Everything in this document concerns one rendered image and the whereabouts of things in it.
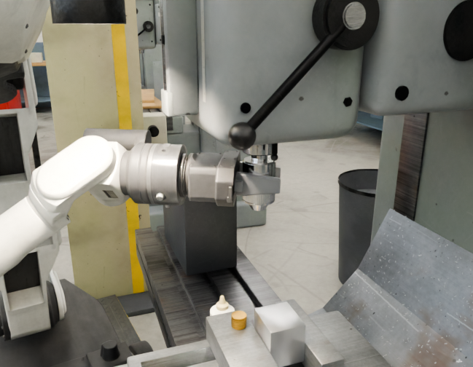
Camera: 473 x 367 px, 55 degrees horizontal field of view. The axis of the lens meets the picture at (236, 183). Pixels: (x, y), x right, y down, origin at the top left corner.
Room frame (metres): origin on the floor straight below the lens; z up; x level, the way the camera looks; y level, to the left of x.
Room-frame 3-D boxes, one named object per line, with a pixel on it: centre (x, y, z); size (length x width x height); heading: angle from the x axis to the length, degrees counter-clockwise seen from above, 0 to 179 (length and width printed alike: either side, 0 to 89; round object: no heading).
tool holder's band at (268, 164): (0.62, -0.03, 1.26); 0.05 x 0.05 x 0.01
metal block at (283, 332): (0.54, -0.06, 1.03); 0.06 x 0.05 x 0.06; 19
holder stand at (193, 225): (1.01, 0.09, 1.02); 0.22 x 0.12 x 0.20; 21
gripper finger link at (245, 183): (0.59, -0.03, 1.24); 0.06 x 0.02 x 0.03; 85
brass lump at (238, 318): (0.56, 0.00, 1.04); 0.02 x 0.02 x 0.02
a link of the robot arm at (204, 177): (0.62, 0.06, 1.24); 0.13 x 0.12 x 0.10; 175
